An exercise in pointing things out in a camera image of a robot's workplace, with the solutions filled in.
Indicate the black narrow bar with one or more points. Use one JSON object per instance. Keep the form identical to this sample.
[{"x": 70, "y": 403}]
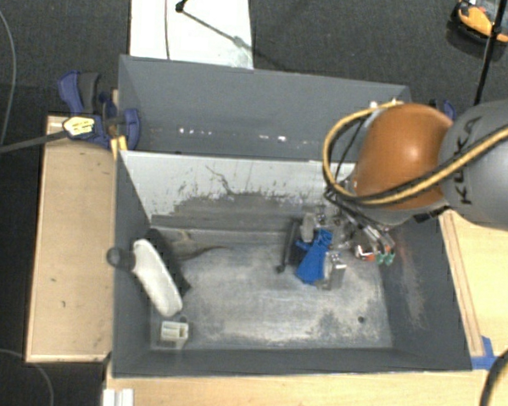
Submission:
[{"x": 289, "y": 246}]

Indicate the small white plastic box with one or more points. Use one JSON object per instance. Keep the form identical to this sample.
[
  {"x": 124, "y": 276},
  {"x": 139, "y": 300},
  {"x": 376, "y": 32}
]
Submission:
[{"x": 173, "y": 331}]

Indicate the blue plastic toy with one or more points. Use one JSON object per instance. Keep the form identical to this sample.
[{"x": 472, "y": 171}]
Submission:
[{"x": 312, "y": 260}]

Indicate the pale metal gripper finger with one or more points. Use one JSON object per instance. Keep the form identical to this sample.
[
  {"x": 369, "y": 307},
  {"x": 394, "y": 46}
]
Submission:
[
  {"x": 309, "y": 227},
  {"x": 337, "y": 272}
]

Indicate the grey metal bin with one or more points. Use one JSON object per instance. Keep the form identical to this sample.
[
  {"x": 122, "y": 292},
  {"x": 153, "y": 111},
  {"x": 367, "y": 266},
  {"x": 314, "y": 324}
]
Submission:
[{"x": 274, "y": 305}]

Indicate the pale wood board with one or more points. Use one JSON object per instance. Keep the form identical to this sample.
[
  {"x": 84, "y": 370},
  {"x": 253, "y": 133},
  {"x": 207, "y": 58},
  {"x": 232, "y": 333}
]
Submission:
[{"x": 73, "y": 252}]

